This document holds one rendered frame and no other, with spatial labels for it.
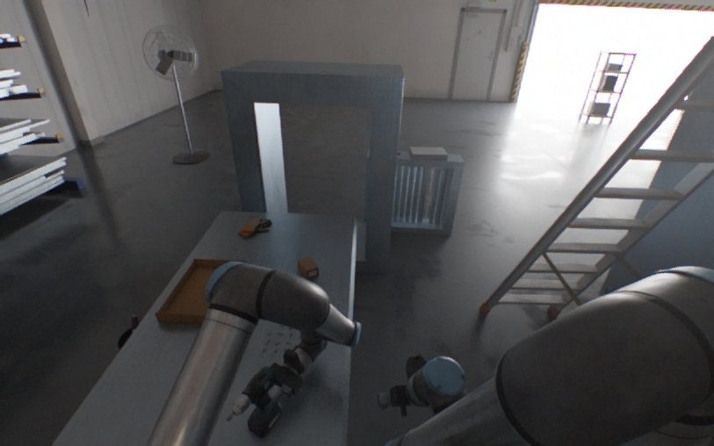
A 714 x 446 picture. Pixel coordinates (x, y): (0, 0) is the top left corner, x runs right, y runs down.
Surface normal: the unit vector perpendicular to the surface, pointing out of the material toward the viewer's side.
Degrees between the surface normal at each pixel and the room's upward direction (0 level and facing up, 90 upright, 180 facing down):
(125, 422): 0
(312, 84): 90
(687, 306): 5
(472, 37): 90
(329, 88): 90
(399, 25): 90
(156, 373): 0
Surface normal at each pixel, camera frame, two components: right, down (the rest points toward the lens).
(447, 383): 0.16, -0.66
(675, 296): -0.01, -0.90
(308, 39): -0.08, 0.50
